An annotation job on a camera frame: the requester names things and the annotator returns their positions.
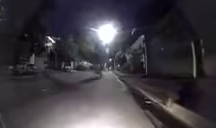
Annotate street lamp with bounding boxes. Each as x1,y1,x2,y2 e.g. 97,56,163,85
89,23,118,45

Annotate row of trees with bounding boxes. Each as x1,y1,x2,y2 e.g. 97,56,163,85
54,33,109,71

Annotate grey asphalt road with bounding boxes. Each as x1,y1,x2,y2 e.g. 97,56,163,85
0,69,157,128

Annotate building with pale posts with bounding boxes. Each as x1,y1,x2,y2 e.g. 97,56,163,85
129,19,207,80

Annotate row of buildings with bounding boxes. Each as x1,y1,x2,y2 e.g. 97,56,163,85
0,33,97,76

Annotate pale concrete kerb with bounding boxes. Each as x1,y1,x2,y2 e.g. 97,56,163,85
113,71,216,128

